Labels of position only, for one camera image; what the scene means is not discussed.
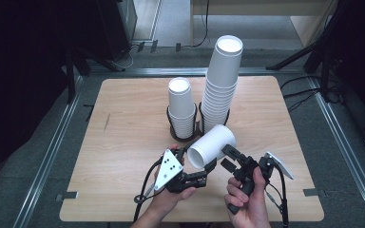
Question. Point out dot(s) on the light wooden desk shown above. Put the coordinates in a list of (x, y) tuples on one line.
[(307, 25)]

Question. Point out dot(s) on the black floor bracket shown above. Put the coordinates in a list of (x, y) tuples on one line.
[(154, 46), (177, 47), (140, 47)]

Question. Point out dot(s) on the person's left hand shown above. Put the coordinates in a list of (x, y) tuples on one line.
[(168, 202)]

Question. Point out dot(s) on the black double cup holder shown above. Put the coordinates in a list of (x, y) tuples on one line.
[(183, 139)]

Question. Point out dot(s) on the person's right hand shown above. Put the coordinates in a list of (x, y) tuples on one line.
[(253, 209)]

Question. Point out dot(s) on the aluminium frame rail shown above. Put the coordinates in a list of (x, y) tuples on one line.
[(345, 148), (49, 158), (158, 71)]

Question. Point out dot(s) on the white paper cup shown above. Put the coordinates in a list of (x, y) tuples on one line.
[(212, 144)]

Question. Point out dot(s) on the short stack of white cups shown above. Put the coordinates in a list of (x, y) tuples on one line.
[(180, 104)]

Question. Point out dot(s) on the black cabinet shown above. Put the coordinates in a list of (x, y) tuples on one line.
[(117, 25)]

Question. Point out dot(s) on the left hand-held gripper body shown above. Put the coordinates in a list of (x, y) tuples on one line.
[(168, 172)]

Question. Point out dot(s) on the black metal stand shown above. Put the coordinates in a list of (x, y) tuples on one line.
[(76, 63)]

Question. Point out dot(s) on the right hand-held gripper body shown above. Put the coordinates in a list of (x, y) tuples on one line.
[(247, 166)]

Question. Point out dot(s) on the grey tape piece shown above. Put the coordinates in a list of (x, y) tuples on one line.
[(67, 195), (311, 192)]

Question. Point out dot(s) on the tall stack of white cups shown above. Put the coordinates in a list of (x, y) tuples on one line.
[(223, 72)]

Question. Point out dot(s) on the black tripod stand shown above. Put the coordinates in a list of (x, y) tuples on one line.
[(316, 47)]

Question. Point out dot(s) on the dark curtain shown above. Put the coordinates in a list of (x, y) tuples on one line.
[(12, 79)]

